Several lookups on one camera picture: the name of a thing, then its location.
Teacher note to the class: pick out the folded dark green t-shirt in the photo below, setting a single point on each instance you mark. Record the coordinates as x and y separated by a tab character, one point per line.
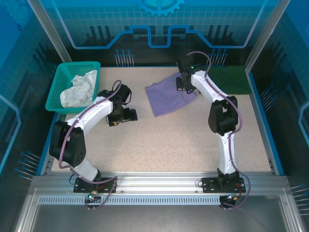
231	79

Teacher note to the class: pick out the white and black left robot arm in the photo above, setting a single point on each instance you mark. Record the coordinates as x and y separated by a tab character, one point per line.
91	113

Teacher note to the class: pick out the purple t-shirt with white print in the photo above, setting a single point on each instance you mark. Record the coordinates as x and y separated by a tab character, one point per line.
164	96

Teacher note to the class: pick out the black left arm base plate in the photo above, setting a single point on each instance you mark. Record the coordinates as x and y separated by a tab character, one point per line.
108	184

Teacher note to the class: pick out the blue table edge strip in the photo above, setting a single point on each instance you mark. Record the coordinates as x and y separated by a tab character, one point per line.
259	101
43	166

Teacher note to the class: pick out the aluminium frame post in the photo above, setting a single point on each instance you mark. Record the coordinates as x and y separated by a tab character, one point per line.
266	33
50	31

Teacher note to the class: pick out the crumpled white t-shirt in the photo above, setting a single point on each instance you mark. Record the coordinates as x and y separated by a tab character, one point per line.
79	91

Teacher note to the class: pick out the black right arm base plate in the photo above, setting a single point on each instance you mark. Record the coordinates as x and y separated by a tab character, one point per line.
208	184

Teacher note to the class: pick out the teal plastic mesh basket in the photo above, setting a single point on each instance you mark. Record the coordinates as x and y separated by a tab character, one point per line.
58	79

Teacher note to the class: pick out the small circuit board with LED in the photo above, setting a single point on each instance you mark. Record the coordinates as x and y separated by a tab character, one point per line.
231	198
93	197

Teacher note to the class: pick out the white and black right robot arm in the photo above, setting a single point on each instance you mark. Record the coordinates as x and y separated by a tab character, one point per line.
207	87

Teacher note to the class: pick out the aluminium mounting rail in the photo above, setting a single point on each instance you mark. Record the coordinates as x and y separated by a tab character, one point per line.
157	181

